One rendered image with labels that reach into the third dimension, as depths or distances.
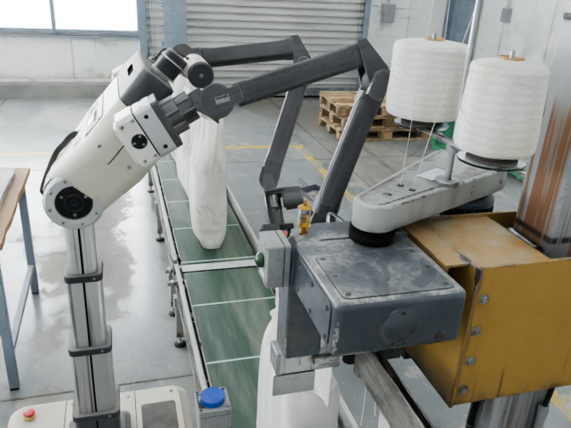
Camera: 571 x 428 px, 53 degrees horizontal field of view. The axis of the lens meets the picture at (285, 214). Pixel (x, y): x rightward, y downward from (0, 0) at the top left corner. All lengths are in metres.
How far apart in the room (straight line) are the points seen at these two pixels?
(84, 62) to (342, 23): 3.77
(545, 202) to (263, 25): 7.69
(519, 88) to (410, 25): 8.63
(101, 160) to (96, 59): 7.09
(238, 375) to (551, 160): 1.46
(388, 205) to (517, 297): 0.30
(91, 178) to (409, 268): 0.89
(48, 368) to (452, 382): 2.20
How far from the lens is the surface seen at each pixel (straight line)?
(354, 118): 1.37
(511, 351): 1.23
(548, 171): 1.22
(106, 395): 2.03
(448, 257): 1.08
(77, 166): 1.55
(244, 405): 2.13
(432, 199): 1.16
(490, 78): 1.01
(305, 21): 8.87
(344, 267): 0.99
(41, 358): 3.10
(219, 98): 1.30
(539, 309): 1.21
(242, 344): 2.41
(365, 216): 1.06
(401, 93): 1.23
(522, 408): 1.47
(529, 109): 1.03
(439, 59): 1.21
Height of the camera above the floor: 1.81
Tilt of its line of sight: 23 degrees down
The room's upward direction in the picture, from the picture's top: 3 degrees clockwise
